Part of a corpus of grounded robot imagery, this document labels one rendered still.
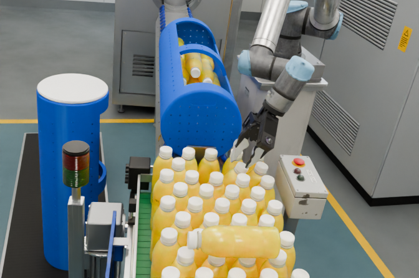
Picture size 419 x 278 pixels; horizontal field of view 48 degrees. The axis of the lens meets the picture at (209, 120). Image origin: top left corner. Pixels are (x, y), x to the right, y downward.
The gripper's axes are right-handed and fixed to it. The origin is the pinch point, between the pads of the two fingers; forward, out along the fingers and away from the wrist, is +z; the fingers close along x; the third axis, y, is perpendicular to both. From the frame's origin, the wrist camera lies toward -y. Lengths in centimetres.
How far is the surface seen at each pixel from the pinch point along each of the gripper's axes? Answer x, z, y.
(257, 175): -6.7, 1.4, -0.3
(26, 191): 50, 120, 112
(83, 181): 41.8, 11.8, -21.4
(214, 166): 4.3, 7.2, 5.5
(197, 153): 6.8, 11.4, 18.9
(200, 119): 10.2, 2.5, 25.1
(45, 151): 51, 55, 54
